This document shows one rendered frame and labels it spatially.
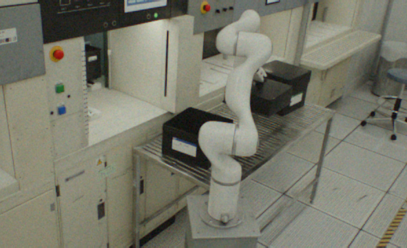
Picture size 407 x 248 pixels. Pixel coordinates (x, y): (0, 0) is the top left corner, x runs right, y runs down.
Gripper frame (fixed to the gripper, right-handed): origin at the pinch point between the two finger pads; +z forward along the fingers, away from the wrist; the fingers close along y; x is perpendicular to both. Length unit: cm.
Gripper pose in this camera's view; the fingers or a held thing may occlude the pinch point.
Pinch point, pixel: (259, 82)
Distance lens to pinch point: 243.8
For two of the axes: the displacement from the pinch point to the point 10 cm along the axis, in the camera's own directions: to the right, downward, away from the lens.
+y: -8.1, -3.1, 5.0
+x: -4.6, 8.6, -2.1
